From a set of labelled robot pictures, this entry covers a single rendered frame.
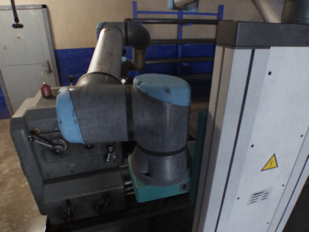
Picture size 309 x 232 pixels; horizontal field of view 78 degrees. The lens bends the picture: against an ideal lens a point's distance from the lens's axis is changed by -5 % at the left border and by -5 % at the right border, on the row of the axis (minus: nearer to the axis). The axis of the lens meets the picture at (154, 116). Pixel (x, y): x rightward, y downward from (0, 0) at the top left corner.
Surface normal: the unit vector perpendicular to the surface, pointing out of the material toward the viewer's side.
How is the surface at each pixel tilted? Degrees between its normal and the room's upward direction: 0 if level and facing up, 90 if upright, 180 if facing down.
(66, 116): 68
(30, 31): 90
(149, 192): 90
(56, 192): 32
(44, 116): 45
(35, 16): 90
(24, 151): 90
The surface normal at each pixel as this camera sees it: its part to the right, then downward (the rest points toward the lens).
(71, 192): 0.16, -0.55
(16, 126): 0.21, -0.33
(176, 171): 0.37, 0.06
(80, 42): 0.30, 0.40
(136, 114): 0.10, 0.10
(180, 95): 0.58, 0.28
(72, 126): 0.02, 0.40
